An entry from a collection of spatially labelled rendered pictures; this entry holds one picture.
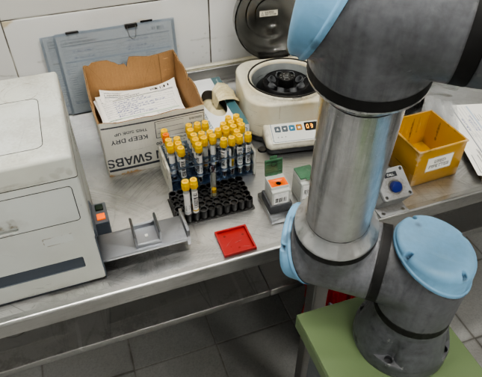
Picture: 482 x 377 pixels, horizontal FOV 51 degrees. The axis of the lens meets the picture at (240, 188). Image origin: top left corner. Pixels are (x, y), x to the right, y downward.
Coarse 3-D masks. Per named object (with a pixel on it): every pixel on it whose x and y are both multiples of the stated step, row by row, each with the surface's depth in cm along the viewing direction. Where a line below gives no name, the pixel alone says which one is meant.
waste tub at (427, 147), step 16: (432, 112) 120; (400, 128) 120; (416, 128) 123; (432, 128) 122; (448, 128) 116; (400, 144) 114; (416, 144) 126; (432, 144) 123; (448, 144) 111; (464, 144) 112; (400, 160) 116; (416, 160) 110; (432, 160) 112; (448, 160) 114; (416, 176) 113; (432, 176) 115
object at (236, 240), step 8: (216, 232) 104; (224, 232) 104; (232, 232) 104; (240, 232) 104; (248, 232) 104; (224, 240) 103; (232, 240) 103; (240, 240) 103; (248, 240) 103; (224, 248) 101; (232, 248) 101; (240, 248) 101; (248, 248) 100; (256, 248) 101; (224, 256) 99
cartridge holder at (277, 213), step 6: (264, 192) 108; (264, 198) 108; (264, 204) 109; (270, 204) 106; (276, 204) 106; (282, 204) 106; (288, 204) 106; (270, 210) 106; (276, 210) 106; (282, 210) 107; (270, 216) 106; (276, 216) 106; (282, 216) 106; (276, 222) 106
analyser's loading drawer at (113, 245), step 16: (144, 224) 100; (160, 224) 101; (176, 224) 101; (112, 240) 98; (128, 240) 98; (144, 240) 98; (160, 240) 97; (176, 240) 98; (112, 256) 95; (128, 256) 96
